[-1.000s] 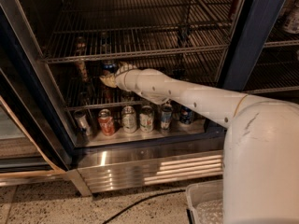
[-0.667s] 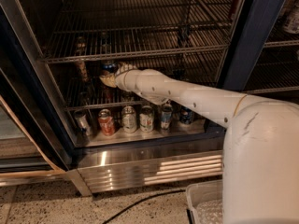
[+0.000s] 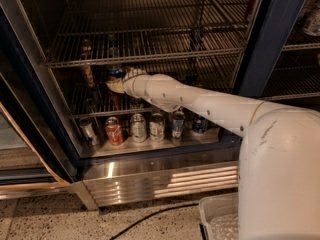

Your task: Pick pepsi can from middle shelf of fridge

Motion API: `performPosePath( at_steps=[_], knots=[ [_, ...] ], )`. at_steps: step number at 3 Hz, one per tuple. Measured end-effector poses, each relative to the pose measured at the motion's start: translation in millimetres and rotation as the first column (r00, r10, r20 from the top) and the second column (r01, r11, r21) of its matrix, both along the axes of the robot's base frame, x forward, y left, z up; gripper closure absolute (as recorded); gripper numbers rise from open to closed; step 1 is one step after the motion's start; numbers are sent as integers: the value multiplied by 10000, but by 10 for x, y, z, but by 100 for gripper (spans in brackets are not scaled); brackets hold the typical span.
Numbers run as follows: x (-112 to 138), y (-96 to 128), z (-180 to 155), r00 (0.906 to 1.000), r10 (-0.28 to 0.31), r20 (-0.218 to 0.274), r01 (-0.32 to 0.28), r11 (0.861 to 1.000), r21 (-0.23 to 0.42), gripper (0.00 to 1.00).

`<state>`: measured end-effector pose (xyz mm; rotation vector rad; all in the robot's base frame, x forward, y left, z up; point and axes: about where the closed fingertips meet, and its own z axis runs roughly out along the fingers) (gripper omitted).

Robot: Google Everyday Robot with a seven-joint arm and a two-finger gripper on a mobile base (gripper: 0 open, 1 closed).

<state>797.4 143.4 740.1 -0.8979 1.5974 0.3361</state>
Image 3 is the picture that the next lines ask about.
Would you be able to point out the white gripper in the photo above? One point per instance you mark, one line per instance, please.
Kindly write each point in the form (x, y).
(129, 83)

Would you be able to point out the blue pepsi can shelf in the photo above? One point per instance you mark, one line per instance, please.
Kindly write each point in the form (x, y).
(200, 124)
(115, 71)

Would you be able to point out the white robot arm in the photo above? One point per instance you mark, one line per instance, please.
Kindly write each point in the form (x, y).
(279, 160)

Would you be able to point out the white green can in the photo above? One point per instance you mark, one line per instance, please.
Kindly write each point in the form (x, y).
(138, 128)

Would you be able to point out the red soda can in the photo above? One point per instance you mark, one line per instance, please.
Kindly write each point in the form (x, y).
(114, 131)

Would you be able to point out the white can with orange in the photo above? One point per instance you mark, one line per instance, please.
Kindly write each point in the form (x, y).
(157, 127)

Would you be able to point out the silver can bottom left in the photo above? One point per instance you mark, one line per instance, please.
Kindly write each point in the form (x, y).
(88, 131)

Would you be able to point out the silver blue can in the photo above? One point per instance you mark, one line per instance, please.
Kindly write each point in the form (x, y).
(178, 119)

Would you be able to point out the stainless steel fridge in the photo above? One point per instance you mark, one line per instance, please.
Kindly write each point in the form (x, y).
(131, 172)

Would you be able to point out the blue pepsi can bottom shelf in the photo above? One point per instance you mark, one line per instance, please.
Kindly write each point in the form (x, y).
(200, 124)

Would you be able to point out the open glass fridge door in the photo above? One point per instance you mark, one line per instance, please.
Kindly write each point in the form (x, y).
(32, 163)

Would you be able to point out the translucent plastic bin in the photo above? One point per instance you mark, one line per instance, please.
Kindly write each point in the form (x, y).
(219, 217)

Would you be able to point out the middle wire fridge shelf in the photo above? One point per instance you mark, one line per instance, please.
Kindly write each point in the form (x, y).
(213, 72)

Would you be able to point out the wire fridge shelf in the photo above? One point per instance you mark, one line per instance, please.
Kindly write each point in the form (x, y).
(213, 72)
(103, 32)

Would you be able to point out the upper wire fridge shelf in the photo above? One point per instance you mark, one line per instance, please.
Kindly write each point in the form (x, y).
(103, 32)

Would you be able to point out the right compartment wire shelf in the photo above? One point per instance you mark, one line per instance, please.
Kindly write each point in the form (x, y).
(296, 74)

